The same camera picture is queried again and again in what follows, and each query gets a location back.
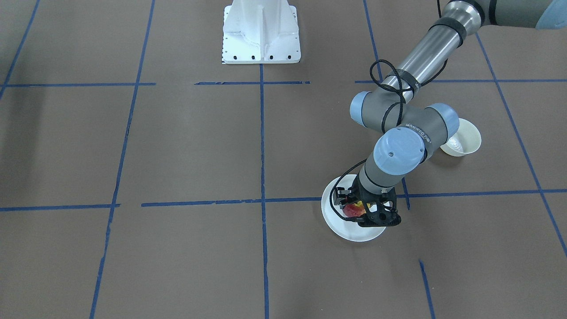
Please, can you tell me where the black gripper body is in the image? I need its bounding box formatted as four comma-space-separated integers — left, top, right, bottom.
347, 183, 382, 209

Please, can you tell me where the cream white bowl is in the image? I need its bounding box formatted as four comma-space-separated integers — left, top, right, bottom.
441, 118, 482, 157

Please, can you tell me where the red yellow apple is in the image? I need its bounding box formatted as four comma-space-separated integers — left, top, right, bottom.
342, 201, 372, 218

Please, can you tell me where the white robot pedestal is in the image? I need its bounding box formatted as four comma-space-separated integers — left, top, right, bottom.
221, 0, 302, 64

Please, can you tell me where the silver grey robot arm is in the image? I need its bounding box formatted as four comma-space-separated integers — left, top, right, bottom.
324, 0, 566, 227

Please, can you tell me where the white plate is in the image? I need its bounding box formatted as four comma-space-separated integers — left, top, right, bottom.
321, 174, 386, 242

